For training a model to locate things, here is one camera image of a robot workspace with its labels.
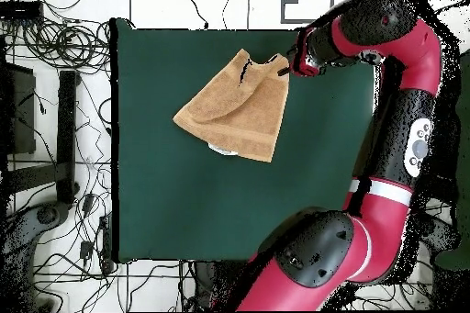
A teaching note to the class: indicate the tan terry towel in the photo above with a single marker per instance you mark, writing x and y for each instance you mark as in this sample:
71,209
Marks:
235,118

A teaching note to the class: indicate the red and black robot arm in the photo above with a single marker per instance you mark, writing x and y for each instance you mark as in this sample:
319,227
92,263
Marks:
382,225

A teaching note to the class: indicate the dark flat box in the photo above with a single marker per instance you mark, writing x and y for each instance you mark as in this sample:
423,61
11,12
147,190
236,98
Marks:
20,107

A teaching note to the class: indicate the black flat device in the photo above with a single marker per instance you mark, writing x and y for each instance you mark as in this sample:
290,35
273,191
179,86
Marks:
20,10

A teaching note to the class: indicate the dark green table cloth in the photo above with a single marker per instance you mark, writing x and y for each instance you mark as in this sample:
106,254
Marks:
183,199

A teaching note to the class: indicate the black stand leg bar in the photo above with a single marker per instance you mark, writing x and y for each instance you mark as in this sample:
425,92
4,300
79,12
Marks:
67,125

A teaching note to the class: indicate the black power strip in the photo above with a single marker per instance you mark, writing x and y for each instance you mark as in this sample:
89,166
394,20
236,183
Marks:
105,243

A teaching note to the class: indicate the small black power adapter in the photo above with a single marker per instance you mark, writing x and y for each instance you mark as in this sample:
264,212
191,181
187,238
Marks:
86,250

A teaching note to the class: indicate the dark stand base foot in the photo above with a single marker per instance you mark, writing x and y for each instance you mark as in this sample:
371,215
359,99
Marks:
47,214

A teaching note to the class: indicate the gray rectangular floor frame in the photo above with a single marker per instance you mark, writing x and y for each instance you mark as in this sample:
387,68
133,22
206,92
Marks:
292,21

